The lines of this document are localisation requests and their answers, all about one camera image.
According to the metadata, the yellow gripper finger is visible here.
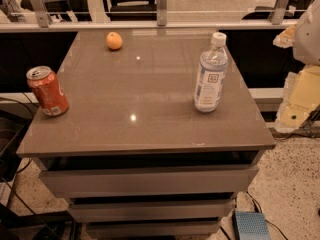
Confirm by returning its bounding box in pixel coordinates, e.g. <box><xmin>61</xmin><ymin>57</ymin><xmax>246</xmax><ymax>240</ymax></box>
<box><xmin>279</xmin><ymin>65</ymin><xmax>320</xmax><ymax>128</ymax></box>
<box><xmin>273</xmin><ymin>25</ymin><xmax>296</xmax><ymax>48</ymax></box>

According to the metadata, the red soda can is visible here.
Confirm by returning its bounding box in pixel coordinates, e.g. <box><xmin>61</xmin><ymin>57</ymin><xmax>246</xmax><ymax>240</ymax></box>
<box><xmin>26</xmin><ymin>66</ymin><xmax>69</xmax><ymax>117</ymax></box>

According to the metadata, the orange fruit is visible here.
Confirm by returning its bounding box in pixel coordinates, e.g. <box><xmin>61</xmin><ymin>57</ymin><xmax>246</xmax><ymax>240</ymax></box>
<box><xmin>106</xmin><ymin>32</ymin><xmax>123</xmax><ymax>50</ymax></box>

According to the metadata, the grey drawer cabinet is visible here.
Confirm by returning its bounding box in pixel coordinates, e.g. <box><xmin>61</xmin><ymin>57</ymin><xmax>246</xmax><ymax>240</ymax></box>
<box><xmin>18</xmin><ymin>30</ymin><xmax>274</xmax><ymax>240</ymax></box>

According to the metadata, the metal glass railing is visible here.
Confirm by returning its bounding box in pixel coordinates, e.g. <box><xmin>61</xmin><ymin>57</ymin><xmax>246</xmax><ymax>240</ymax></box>
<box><xmin>0</xmin><ymin>0</ymin><xmax>316</xmax><ymax>33</ymax></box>

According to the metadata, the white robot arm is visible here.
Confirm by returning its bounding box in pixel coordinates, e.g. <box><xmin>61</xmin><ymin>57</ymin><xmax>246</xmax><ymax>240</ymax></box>
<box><xmin>273</xmin><ymin>0</ymin><xmax>320</xmax><ymax>133</ymax></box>

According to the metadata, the blue perforated box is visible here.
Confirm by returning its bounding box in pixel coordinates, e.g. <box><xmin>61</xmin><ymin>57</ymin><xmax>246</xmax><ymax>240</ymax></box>
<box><xmin>233</xmin><ymin>211</ymin><xmax>271</xmax><ymax>240</ymax></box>

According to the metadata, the black floor cable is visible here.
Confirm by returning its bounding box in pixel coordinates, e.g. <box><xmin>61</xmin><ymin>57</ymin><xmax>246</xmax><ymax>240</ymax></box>
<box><xmin>244</xmin><ymin>189</ymin><xmax>290</xmax><ymax>240</ymax></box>

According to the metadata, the clear blue-label plastic bottle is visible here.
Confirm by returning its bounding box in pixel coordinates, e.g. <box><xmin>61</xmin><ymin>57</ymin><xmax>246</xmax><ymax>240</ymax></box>
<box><xmin>194</xmin><ymin>32</ymin><xmax>228</xmax><ymax>113</ymax></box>

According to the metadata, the black office chair centre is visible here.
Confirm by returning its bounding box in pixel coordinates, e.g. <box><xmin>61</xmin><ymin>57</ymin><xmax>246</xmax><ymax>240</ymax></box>
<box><xmin>107</xmin><ymin>0</ymin><xmax>157</xmax><ymax>21</ymax></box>

